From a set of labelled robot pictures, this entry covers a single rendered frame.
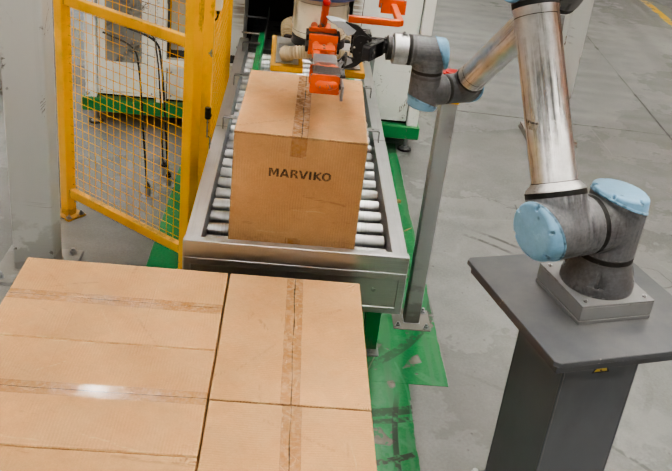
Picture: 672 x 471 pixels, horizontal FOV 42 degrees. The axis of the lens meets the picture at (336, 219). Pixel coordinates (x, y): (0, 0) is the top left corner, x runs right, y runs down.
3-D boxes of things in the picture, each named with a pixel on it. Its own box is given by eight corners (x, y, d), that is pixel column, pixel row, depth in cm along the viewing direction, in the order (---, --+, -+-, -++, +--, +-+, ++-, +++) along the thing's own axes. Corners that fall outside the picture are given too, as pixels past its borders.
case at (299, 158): (244, 171, 330) (251, 69, 312) (349, 181, 332) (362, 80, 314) (227, 248, 276) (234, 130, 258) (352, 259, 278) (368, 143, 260)
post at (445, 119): (401, 314, 354) (441, 78, 309) (417, 315, 355) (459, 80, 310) (402, 324, 348) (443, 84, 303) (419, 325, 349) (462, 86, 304)
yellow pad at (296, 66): (272, 40, 294) (273, 25, 292) (301, 42, 295) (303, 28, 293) (269, 71, 264) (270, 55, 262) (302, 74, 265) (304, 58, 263)
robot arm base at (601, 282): (598, 257, 241) (607, 226, 237) (648, 293, 227) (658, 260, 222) (544, 267, 233) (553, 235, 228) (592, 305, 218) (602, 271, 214)
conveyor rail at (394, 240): (354, 81, 488) (358, 48, 479) (363, 82, 488) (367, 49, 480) (384, 307, 282) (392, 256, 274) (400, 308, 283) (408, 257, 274)
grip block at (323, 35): (304, 45, 257) (306, 25, 254) (337, 48, 258) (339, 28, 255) (304, 53, 250) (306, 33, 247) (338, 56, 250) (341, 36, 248)
